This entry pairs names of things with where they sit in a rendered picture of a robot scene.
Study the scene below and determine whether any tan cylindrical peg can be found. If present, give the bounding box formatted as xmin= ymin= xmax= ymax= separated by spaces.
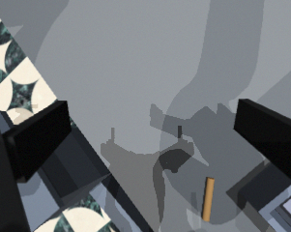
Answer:
xmin=202 ymin=177 xmax=215 ymax=221

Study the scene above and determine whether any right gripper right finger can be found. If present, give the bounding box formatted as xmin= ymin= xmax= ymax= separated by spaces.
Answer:
xmin=233 ymin=99 xmax=291 ymax=179

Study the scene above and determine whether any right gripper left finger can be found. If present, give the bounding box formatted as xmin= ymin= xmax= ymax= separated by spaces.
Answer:
xmin=0 ymin=101 xmax=72 ymax=232

